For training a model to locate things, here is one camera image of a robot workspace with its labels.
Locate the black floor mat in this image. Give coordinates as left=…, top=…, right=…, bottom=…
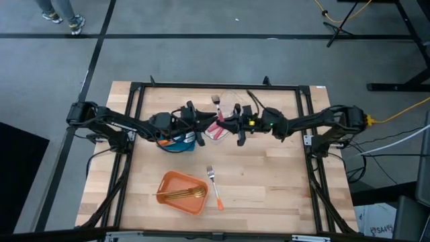
left=0, top=121, right=50, bottom=235

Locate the teal plastic bin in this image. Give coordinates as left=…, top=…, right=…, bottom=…
left=157, top=130, right=198, bottom=154

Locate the yellow extension cable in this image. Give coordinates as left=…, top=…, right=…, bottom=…
left=313, top=0, right=374, bottom=24

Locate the black tripod stand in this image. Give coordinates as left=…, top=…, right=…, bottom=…
left=322, top=0, right=360, bottom=48

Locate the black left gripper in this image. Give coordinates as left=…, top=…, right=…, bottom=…
left=147, top=99, right=218, bottom=148

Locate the grey chair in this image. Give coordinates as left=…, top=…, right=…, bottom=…
left=392, top=110, right=430, bottom=242

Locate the white printed cardboard box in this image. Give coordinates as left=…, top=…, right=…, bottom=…
left=354, top=202, right=398, bottom=240

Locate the black cable bundle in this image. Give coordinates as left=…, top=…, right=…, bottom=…
left=308, top=157, right=359, bottom=235
left=79, top=147, right=132, bottom=229

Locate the black floor cable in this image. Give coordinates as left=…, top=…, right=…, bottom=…
left=345, top=126, right=430, bottom=184

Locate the clear plastic bin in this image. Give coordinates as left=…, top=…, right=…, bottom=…
left=201, top=89, right=251, bottom=145

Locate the white cable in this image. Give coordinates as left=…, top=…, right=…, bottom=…
left=349, top=123, right=430, bottom=159

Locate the person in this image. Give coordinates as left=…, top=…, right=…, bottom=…
left=34, top=0, right=87, bottom=36

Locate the orange plastic bin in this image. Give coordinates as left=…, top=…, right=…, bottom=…
left=155, top=170, right=209, bottom=216

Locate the yellow cable with plug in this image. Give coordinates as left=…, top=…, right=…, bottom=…
left=362, top=96, right=430, bottom=128

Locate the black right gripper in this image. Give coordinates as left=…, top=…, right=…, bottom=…
left=216, top=103, right=286, bottom=148

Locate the black desk stand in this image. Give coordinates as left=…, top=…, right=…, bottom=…
left=337, top=0, right=430, bottom=93

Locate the black aluminium table frame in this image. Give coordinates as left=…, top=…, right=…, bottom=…
left=100, top=75, right=337, bottom=236

